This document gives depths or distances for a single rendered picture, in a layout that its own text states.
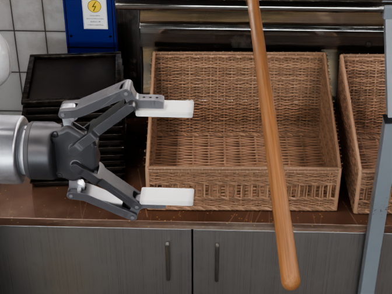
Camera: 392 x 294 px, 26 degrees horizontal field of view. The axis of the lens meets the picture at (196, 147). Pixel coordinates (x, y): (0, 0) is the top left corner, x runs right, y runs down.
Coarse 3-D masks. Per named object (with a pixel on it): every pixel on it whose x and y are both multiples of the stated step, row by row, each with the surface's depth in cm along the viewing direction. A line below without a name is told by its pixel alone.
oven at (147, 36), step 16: (128, 16) 267; (128, 32) 270; (144, 32) 269; (160, 32) 269; (176, 32) 269; (192, 32) 268; (208, 32) 268; (224, 32) 268; (240, 32) 268; (272, 32) 268; (288, 32) 267; (304, 32) 267; (320, 32) 267; (336, 32) 267; (352, 32) 267; (368, 32) 266; (128, 48) 273; (288, 48) 271; (304, 48) 271; (320, 48) 271; (336, 48) 270; (352, 48) 270; (368, 48) 270; (128, 64) 276; (208, 112) 285; (336, 112) 284
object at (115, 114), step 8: (120, 104) 105; (128, 104) 103; (136, 104) 104; (112, 112) 105; (120, 112) 104; (128, 112) 104; (96, 120) 107; (104, 120) 105; (112, 120) 105; (88, 128) 109; (96, 128) 106; (104, 128) 106; (88, 136) 106; (96, 136) 106; (72, 144) 107; (80, 144) 106; (88, 144) 106; (72, 152) 107
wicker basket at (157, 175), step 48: (192, 96) 273; (240, 96) 273; (288, 96) 273; (192, 144) 272; (240, 144) 272; (288, 144) 272; (336, 144) 243; (240, 192) 242; (288, 192) 242; (336, 192) 241
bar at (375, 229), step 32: (128, 0) 224; (160, 0) 224; (192, 0) 224; (224, 0) 224; (384, 32) 223; (384, 64) 223; (384, 128) 216; (384, 160) 221; (384, 192) 227; (384, 224) 233
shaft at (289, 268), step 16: (256, 0) 216; (256, 16) 208; (256, 32) 201; (256, 48) 195; (256, 64) 190; (272, 96) 178; (272, 112) 172; (272, 128) 167; (272, 144) 162; (272, 160) 158; (272, 176) 154; (272, 192) 151; (272, 208) 148; (288, 208) 147; (288, 224) 143; (288, 240) 139; (288, 256) 136; (288, 272) 133; (288, 288) 132
